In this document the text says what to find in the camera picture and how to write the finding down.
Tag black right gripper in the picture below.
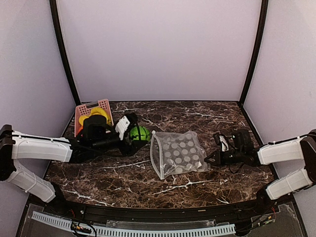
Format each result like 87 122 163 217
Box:
205 147 244 166

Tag green fake watermelon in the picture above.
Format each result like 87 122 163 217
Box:
129 126 151 142

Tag clear zip top bag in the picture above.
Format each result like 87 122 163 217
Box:
150 131 209 180

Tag yellow fake banana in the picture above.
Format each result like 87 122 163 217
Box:
89 107 112 126

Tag yellow fake lemon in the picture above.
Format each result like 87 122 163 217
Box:
79 116 86 126

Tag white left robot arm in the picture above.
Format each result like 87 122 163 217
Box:
0 124 147 215

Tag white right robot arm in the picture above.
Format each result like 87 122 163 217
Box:
204 129 316 214

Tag pink perforated plastic basket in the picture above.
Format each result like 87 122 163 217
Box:
74 99 114 136

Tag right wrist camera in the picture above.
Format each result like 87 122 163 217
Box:
213 129 254 152

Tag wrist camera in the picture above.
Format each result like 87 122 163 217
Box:
213 129 254 152
81 113 139 143

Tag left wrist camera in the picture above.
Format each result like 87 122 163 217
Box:
81 113 139 143

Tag black front rail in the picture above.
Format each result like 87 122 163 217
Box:
42 200 278 224

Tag white slotted cable duct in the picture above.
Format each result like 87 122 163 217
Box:
32 211 236 237

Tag black frame post left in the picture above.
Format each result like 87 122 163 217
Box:
49 0 81 106

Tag black frame post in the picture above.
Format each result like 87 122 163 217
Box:
49 0 81 106
238 0 269 107

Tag black frame post right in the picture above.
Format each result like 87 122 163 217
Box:
238 0 269 107

